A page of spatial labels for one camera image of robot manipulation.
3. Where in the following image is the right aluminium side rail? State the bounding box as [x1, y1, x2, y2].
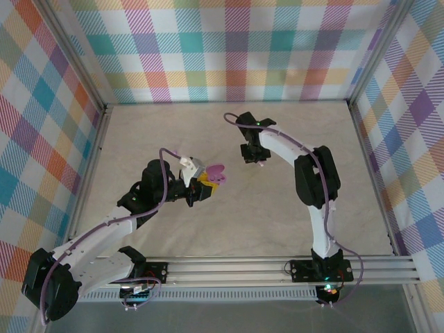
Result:
[348, 101, 400, 257]

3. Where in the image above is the aluminium frame bar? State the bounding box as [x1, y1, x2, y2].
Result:
[402, 284, 429, 333]

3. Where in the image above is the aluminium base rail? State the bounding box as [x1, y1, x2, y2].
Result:
[93, 255, 419, 286]

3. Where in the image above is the left aluminium side rail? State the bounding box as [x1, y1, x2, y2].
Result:
[64, 103, 114, 259]

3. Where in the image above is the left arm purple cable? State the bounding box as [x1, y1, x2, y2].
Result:
[40, 148, 183, 326]

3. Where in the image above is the right aluminium frame post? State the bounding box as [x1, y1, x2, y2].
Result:
[346, 0, 416, 105]

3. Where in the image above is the grey slotted cable duct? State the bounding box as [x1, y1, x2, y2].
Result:
[79, 290, 318, 302]

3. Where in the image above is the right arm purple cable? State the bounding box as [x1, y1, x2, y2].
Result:
[223, 112, 365, 308]

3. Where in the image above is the purple earbud charging case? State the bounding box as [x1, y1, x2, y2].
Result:
[203, 163, 229, 187]

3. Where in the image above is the left aluminium frame post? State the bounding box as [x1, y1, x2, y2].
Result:
[40, 0, 109, 112]

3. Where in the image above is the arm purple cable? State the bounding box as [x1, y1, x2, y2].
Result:
[223, 112, 365, 308]
[40, 148, 183, 326]

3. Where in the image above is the grey metal sheet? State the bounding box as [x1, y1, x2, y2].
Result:
[44, 298, 417, 333]

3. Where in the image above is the aluminium frame post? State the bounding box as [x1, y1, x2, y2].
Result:
[346, 0, 416, 105]
[40, 0, 109, 112]

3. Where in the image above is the aluminium side rail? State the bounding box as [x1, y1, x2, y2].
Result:
[64, 103, 114, 259]
[348, 101, 400, 257]

